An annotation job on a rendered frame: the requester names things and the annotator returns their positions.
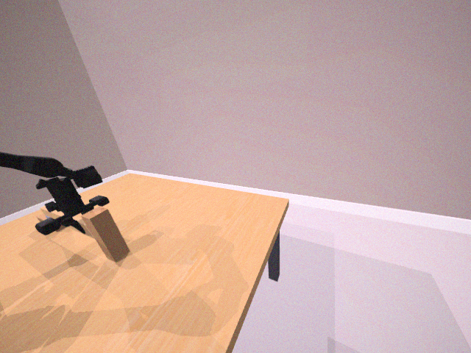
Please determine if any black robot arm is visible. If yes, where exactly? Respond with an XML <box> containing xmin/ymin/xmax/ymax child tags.
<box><xmin>0</xmin><ymin>151</ymin><xmax>103</xmax><ymax>213</ymax></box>

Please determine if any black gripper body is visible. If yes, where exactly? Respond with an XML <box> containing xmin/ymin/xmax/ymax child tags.
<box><xmin>35</xmin><ymin>192</ymin><xmax>110</xmax><ymax>235</ymax></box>

